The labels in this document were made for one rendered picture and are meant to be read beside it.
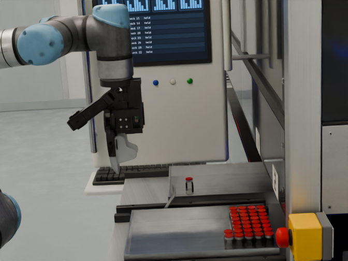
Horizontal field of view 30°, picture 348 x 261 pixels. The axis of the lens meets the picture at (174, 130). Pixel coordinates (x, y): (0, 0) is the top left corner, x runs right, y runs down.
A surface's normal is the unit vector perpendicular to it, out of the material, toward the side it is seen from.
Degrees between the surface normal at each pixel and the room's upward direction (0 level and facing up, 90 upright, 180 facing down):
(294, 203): 90
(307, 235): 90
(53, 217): 0
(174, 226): 0
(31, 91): 90
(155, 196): 0
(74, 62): 90
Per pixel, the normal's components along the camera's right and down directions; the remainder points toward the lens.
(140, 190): -0.05, -0.96
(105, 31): -0.22, 0.24
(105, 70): -0.49, 0.25
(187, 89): -0.01, 0.26
